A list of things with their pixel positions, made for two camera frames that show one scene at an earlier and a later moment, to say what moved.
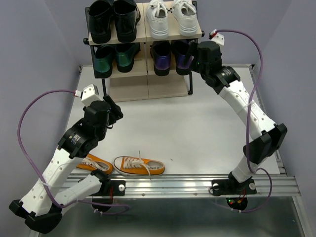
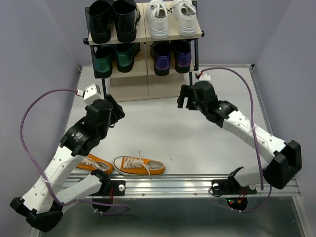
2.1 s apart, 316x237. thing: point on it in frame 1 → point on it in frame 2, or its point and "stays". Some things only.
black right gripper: (191, 51) → (185, 91)
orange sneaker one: (131, 166) stays
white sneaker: (157, 16) stays
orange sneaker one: (91, 162) stays
